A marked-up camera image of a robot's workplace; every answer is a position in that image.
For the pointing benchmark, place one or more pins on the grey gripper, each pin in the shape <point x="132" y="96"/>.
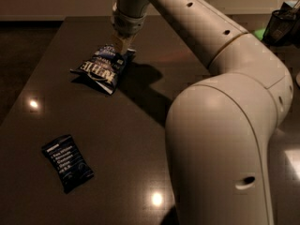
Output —
<point x="127" y="24"/>

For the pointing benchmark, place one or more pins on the blue kettle chip bag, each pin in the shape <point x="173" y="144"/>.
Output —
<point x="105" y="67"/>

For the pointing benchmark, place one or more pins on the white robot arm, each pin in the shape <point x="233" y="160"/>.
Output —
<point x="218" y="129"/>

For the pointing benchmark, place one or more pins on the dark blue protein bar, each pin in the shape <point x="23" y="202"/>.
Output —
<point x="66" y="158"/>

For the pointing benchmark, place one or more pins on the black mesh container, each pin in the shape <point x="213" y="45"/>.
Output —
<point x="283" y="28"/>

